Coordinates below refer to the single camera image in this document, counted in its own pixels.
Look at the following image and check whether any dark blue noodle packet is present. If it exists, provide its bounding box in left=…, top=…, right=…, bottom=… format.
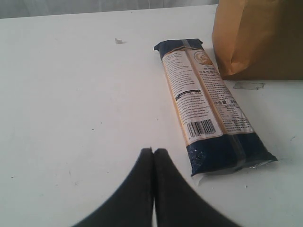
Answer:
left=154, top=39, right=277, bottom=176

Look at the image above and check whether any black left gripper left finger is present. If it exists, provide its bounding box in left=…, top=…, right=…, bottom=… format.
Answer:
left=75, top=148, right=154, bottom=227

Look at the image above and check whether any brown paper shopping bag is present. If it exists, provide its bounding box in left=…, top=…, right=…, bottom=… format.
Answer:
left=212, top=0, right=303, bottom=80

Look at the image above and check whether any white crumb far left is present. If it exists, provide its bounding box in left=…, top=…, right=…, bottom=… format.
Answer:
left=115, top=38, right=125, bottom=44

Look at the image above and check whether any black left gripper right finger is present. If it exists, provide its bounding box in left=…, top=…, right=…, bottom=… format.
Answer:
left=154, top=148, right=233, bottom=227

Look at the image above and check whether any clear tape scrap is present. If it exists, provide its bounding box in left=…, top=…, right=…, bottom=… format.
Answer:
left=233, top=81, right=265, bottom=90

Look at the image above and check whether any white backdrop curtain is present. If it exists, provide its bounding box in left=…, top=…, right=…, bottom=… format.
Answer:
left=0, top=0, right=218, bottom=18

